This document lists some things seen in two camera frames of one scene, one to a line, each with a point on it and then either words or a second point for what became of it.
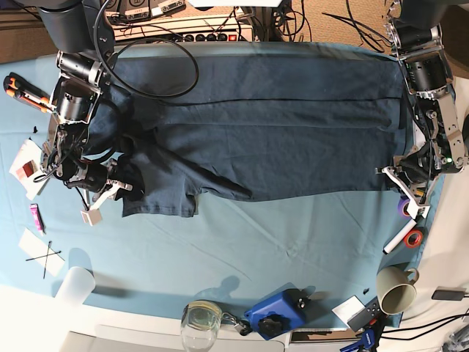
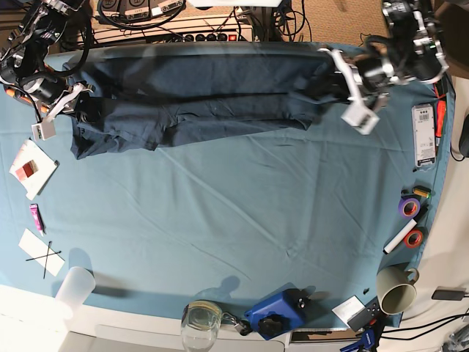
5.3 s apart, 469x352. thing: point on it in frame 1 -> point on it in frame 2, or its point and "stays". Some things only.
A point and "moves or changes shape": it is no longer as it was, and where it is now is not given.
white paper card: x=40 y=252 stays
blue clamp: x=367 y=342 stays
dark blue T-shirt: x=174 y=125 moves or changes shape
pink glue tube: x=39 y=221 stays
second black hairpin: x=50 y=243 stays
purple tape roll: x=401 y=207 stays
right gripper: x=85 y=175 -> x=53 y=93
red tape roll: x=413 y=238 stays
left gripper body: x=418 y=166 -> x=368 y=78
